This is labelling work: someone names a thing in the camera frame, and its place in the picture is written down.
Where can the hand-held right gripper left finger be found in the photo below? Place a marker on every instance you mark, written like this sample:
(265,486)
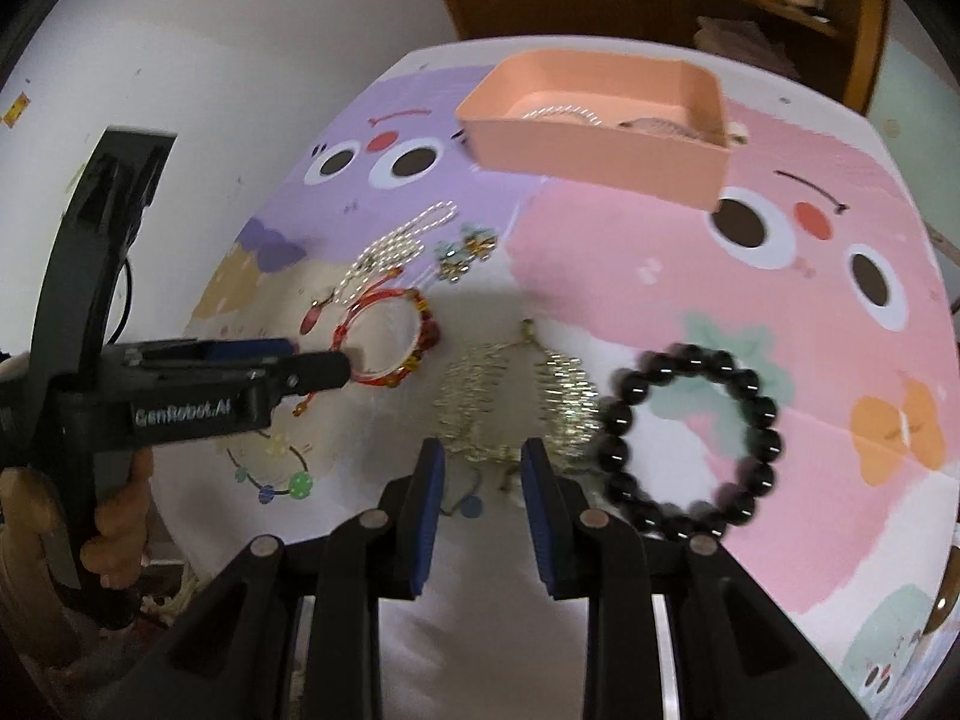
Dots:
(426,517)

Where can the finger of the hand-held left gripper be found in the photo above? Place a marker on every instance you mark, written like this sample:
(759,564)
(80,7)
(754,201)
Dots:
(247,349)
(315,372)

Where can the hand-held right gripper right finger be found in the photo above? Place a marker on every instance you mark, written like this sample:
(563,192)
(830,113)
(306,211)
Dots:
(540,517)

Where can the red drop earring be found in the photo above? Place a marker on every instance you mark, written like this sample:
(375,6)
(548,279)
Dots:
(313,316)

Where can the gold comb earrings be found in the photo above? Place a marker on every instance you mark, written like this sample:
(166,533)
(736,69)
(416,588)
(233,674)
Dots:
(566,405)

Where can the silver fringe earring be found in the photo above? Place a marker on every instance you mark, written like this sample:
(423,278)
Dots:
(476,394)

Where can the teal flower earring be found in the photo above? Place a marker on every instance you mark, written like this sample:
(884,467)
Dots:
(480,238)
(452,264)

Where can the pink plastic tray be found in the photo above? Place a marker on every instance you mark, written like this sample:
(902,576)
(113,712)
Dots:
(600,165)

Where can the person's left hand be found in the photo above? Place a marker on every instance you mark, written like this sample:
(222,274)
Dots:
(124,525)

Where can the cartoon printed tablecloth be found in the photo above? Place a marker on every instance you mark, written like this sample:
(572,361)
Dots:
(637,315)

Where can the silver hair clip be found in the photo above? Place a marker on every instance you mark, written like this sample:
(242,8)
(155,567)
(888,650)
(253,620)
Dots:
(660,125)

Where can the folded pale cloths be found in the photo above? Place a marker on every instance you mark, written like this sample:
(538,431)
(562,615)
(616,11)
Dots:
(739,41)

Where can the light blue wardrobe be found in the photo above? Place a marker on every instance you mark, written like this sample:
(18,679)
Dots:
(922,90)

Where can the wooden shelf unit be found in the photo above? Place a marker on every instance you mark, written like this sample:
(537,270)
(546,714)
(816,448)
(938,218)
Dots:
(862,30)

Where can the yellow wall sticker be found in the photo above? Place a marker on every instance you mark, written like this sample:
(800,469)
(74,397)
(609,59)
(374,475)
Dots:
(15,109)

